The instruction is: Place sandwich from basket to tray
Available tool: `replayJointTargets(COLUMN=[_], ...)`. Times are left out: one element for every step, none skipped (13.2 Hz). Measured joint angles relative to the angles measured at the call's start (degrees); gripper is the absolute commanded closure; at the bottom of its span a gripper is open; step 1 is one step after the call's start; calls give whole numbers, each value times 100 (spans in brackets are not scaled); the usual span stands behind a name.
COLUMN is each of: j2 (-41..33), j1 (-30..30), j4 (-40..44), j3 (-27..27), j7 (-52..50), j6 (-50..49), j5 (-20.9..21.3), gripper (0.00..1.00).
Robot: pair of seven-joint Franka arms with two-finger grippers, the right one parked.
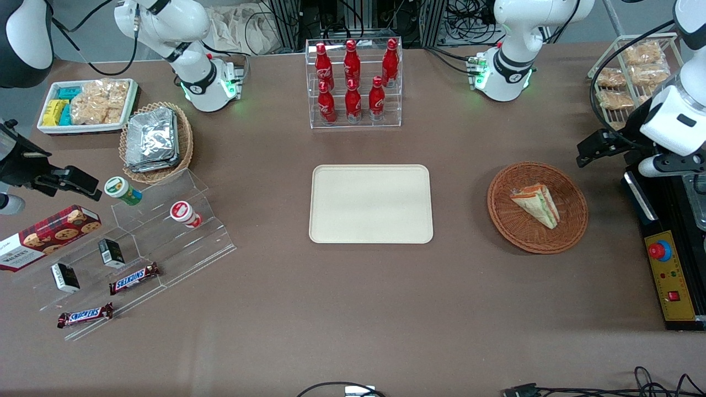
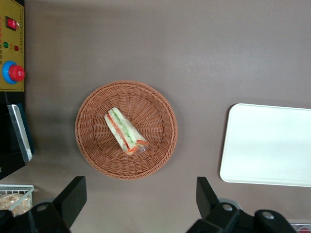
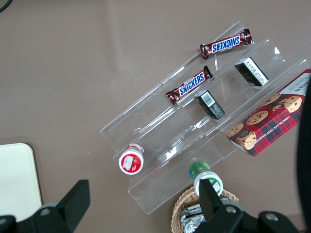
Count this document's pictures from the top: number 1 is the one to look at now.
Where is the triangular sandwich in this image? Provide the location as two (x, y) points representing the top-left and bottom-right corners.
(509, 184), (560, 229)

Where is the red lidded snack cup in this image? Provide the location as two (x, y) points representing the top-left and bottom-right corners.
(170, 201), (202, 228)

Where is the small black box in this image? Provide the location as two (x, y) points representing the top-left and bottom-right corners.
(51, 263), (81, 293)
(98, 238), (126, 269)

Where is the silver foil packet stack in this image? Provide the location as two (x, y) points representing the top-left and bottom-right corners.
(125, 108), (180, 173)

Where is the aluminium frame post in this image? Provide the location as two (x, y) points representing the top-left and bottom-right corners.
(269, 0), (301, 51)
(421, 0), (447, 47)

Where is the brown Snickers bar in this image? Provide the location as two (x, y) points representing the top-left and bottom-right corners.
(109, 262), (162, 296)
(57, 302), (114, 329)

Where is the clear bag of crackers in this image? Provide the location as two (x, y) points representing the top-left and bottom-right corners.
(70, 79), (130, 125)

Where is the red cola bottle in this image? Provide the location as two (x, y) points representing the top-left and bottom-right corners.
(318, 81), (336, 125)
(344, 40), (361, 89)
(315, 43), (334, 92)
(345, 79), (362, 123)
(382, 38), (399, 88)
(368, 76), (386, 121)

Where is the round brown wicker basket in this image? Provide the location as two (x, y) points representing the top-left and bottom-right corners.
(487, 161), (589, 255)

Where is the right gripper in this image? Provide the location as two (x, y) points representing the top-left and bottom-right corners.
(0, 119), (103, 200)

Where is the black cable tangle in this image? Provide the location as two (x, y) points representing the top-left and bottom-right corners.
(447, 0), (504, 45)

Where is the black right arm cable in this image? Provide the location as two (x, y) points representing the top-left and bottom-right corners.
(51, 0), (140, 77)

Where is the white rectangular snack tray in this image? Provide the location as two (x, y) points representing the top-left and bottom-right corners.
(37, 79), (138, 136)

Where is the white crumpled cloth bag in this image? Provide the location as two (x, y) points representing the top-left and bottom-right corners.
(208, 4), (283, 56)

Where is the black machine housing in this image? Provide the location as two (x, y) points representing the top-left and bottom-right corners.
(622, 160), (706, 331)

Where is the white wire rack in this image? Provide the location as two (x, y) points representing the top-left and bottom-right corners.
(587, 32), (684, 131)

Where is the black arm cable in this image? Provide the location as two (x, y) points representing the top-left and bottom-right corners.
(51, 0), (140, 77)
(589, 19), (678, 149)

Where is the black cable with connector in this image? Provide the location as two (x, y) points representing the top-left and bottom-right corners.
(502, 366), (706, 397)

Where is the clear acrylic bottle rack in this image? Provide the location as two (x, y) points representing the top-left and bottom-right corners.
(305, 37), (403, 129)

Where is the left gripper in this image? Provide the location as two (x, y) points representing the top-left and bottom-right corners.
(576, 85), (706, 168)

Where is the yellow snack packet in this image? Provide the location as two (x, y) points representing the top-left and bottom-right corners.
(42, 99), (69, 127)

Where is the cream plastic tray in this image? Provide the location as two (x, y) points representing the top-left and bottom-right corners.
(309, 164), (434, 244)

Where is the clear metal machine pan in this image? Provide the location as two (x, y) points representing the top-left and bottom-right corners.
(684, 174), (706, 232)

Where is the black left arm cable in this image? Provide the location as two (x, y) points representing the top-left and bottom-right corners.
(589, 19), (678, 149)

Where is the oval tan wicker basket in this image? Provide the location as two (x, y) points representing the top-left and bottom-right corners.
(119, 101), (194, 184)

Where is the green lidded snack cup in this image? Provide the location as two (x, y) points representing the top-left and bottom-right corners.
(104, 176), (143, 206)

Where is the black looped cable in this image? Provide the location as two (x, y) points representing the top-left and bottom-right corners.
(297, 382), (387, 397)

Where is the red tartan cookie box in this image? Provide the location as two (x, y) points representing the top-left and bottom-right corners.
(0, 205), (102, 272)

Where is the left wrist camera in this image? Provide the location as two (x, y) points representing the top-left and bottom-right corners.
(639, 154), (706, 178)

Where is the clear acrylic stepped stand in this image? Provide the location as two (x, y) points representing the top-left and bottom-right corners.
(14, 168), (238, 341)

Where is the yellow control panel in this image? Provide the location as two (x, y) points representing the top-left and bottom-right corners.
(644, 230), (697, 322)

